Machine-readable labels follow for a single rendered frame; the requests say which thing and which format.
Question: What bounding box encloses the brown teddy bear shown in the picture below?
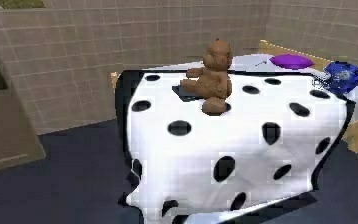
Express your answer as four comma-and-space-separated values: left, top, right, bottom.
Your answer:
179, 37, 234, 117

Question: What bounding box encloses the white black-spotted bed blanket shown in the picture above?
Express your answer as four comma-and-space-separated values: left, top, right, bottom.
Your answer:
114, 69, 357, 224

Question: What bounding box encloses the purple pillow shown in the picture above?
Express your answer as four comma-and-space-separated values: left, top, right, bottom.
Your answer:
269, 53, 315, 71

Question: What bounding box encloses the blue football helmet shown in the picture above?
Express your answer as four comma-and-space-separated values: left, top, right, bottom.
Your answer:
312, 60, 358, 96

